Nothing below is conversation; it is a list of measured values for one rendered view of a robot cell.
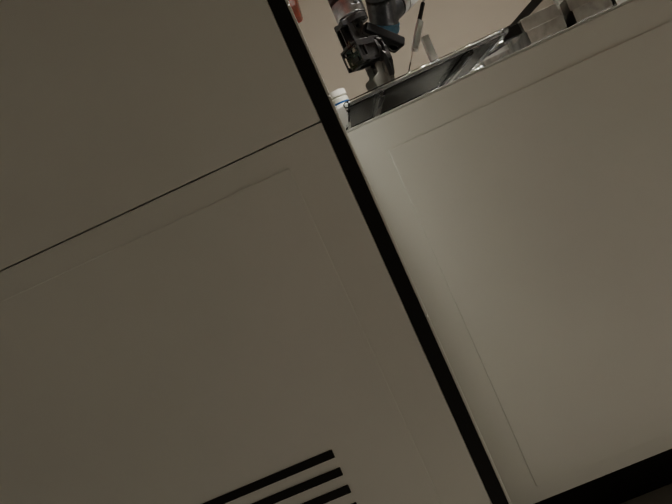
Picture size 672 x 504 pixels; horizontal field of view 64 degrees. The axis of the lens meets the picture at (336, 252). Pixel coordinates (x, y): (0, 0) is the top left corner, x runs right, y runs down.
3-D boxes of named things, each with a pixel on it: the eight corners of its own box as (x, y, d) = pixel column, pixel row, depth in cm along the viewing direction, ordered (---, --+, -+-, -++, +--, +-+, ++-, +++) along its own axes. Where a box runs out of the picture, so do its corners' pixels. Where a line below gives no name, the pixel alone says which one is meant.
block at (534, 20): (524, 32, 113) (519, 19, 112) (519, 37, 116) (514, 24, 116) (560, 15, 112) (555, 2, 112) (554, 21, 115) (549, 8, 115)
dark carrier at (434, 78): (348, 106, 114) (347, 103, 114) (350, 128, 148) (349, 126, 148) (500, 35, 111) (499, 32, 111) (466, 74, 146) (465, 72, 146)
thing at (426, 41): (421, 70, 151) (402, 25, 150) (420, 73, 155) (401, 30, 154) (441, 60, 151) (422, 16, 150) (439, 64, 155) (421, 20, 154)
